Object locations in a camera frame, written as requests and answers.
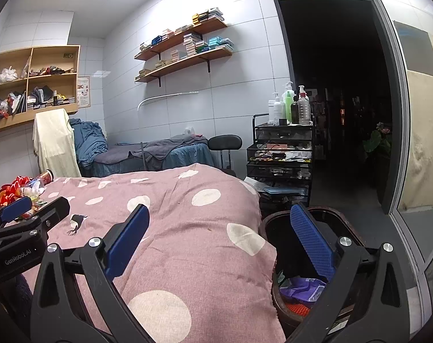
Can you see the blue bedding pile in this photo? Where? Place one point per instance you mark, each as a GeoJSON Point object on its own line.
{"type": "Point", "coordinates": [87, 143]}

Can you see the white pump bottle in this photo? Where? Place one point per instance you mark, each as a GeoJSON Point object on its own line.
{"type": "Point", "coordinates": [280, 111]}

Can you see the small white bottle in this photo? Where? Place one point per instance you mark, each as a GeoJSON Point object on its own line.
{"type": "Point", "coordinates": [272, 110]}

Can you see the red chips can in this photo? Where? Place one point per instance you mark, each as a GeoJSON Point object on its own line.
{"type": "Point", "coordinates": [45, 177]}

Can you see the clear plastic bottle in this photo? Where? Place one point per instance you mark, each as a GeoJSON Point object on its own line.
{"type": "Point", "coordinates": [30, 190]}

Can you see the black trolley cart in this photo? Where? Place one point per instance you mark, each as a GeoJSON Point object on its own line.
{"type": "Point", "coordinates": [279, 160]}

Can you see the blue massage bed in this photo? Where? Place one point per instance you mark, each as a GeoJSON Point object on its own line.
{"type": "Point", "coordinates": [112, 164]}

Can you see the wooden wall cabinet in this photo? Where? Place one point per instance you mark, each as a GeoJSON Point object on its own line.
{"type": "Point", "coordinates": [52, 57]}

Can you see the white plastic bag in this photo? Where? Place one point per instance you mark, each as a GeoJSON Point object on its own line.
{"type": "Point", "coordinates": [7, 75]}

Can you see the folded dark clothes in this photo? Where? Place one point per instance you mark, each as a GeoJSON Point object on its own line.
{"type": "Point", "coordinates": [39, 96]}

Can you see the red patterned bag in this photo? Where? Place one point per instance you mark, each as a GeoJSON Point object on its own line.
{"type": "Point", "coordinates": [11, 189]}

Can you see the row of small boxes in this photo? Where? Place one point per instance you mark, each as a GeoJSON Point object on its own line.
{"type": "Point", "coordinates": [205, 15]}

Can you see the black stool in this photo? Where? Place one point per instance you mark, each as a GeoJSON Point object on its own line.
{"type": "Point", "coordinates": [224, 142]}

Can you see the green pump bottle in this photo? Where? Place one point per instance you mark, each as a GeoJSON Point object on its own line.
{"type": "Point", "coordinates": [288, 102]}

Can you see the dark brown trash bin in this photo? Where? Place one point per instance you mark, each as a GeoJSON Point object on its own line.
{"type": "Point", "coordinates": [281, 243]}

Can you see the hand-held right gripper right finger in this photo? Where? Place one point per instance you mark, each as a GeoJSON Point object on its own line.
{"type": "Point", "coordinates": [313, 243]}

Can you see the dark brown bottle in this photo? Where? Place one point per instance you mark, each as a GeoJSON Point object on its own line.
{"type": "Point", "coordinates": [294, 113]}

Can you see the orange mesh scrubber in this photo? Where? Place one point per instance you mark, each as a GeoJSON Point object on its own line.
{"type": "Point", "coordinates": [297, 309]}

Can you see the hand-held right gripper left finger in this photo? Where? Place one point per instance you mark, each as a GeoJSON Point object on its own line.
{"type": "Point", "coordinates": [125, 243]}

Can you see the grey blanket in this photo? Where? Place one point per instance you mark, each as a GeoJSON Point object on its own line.
{"type": "Point", "coordinates": [170, 146]}

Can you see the potted plant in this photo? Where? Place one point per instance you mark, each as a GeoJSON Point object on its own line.
{"type": "Point", "coordinates": [375, 139]}

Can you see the cream towel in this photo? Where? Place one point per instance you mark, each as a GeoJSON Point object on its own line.
{"type": "Point", "coordinates": [55, 143]}

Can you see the purple plastic bag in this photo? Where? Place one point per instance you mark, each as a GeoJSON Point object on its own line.
{"type": "Point", "coordinates": [302, 287]}

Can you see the pink polka-dot blanket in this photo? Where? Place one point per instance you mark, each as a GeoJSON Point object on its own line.
{"type": "Point", "coordinates": [188, 250]}

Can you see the wall poster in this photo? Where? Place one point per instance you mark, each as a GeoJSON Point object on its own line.
{"type": "Point", "coordinates": [83, 92]}

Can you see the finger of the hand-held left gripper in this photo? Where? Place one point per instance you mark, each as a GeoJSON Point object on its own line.
{"type": "Point", "coordinates": [55, 209]}
{"type": "Point", "coordinates": [16, 208]}

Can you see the white arc floor lamp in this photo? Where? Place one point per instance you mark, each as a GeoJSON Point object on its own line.
{"type": "Point", "coordinates": [166, 96]}

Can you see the wooden wall shelf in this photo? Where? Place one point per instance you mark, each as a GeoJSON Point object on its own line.
{"type": "Point", "coordinates": [195, 59]}
{"type": "Point", "coordinates": [198, 30]}

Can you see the glass sliding door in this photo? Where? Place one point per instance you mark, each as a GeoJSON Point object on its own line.
{"type": "Point", "coordinates": [420, 132]}

